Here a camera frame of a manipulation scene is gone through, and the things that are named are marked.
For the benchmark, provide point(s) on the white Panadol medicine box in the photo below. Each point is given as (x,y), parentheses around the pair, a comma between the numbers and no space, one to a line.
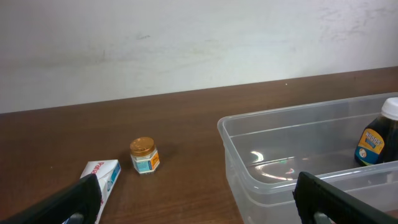
(107,173)

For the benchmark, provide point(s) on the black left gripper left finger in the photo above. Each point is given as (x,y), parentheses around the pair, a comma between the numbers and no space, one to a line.
(78,203)

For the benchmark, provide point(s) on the dark syrup bottle white cap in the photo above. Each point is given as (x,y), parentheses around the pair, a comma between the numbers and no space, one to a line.
(378,142)

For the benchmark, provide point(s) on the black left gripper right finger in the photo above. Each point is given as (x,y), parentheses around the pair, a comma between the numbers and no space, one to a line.
(319,202)

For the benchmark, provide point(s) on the clear plastic container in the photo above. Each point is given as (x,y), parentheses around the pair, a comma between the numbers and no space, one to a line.
(266,150)

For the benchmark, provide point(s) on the small gold-lidded balm jar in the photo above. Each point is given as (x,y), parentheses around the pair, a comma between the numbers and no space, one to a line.
(144,155)

